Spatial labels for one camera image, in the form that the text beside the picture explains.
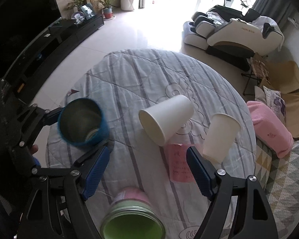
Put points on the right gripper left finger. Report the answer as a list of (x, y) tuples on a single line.
[(54, 199)]

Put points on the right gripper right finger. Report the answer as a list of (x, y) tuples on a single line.
[(253, 217)]

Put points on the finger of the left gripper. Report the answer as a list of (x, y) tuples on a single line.
[(23, 125)]

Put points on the blue black metal cup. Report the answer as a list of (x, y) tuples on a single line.
[(82, 124)]

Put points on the green pink lined jar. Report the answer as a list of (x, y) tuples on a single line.
[(131, 216)]

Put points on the white paper cup leaning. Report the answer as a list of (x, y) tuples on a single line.
[(221, 134)]

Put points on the white paper cup lying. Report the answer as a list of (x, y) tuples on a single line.
[(163, 120)]

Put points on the black TV cabinet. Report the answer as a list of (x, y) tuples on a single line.
[(34, 66)]

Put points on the patterned triangle rug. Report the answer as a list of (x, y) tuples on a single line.
[(280, 180)]

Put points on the striped grey quilt cover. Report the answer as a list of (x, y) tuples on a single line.
[(127, 81)]

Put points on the pink sticky note paper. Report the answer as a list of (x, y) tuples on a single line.
[(178, 168)]

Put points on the pink folded towel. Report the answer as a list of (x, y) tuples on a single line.
[(270, 129)]

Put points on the black television screen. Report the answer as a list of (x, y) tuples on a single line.
[(21, 21)]

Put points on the purple floral pillow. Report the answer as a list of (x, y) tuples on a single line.
[(273, 100)]

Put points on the tan floor cushion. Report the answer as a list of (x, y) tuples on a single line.
[(292, 113), (283, 77)]

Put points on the green leafy plant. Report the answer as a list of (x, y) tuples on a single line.
[(75, 4)]

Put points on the framed photo on cabinet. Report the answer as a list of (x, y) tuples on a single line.
[(88, 11)]

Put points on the potted plant red pot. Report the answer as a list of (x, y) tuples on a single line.
[(107, 8)]

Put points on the folding stool wicker top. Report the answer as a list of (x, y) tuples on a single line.
[(258, 71)]

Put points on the white massage chair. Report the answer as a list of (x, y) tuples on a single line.
[(230, 31)]

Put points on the grey curtain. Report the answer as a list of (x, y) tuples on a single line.
[(278, 10)]

